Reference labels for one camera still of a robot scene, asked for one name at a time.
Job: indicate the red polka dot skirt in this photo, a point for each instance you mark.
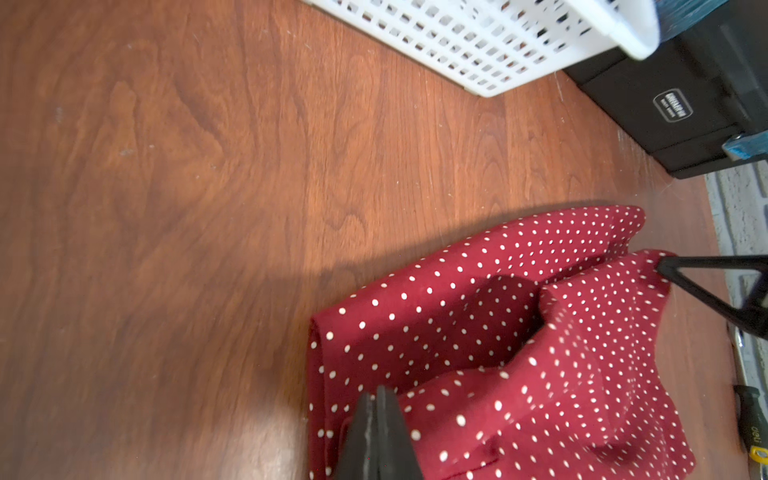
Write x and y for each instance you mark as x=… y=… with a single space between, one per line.
x=524 y=352

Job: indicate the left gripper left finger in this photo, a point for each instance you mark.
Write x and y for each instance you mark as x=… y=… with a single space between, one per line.
x=359 y=456

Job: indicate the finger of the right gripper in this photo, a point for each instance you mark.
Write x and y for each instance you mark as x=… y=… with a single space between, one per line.
x=750 y=314

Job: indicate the white plastic basket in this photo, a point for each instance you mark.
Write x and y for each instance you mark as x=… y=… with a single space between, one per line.
x=491 y=47

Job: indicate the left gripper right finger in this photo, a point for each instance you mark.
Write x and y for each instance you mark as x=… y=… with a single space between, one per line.
x=395 y=455

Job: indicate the black plastic toolbox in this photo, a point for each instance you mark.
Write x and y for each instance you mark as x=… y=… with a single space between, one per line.
x=698 y=104

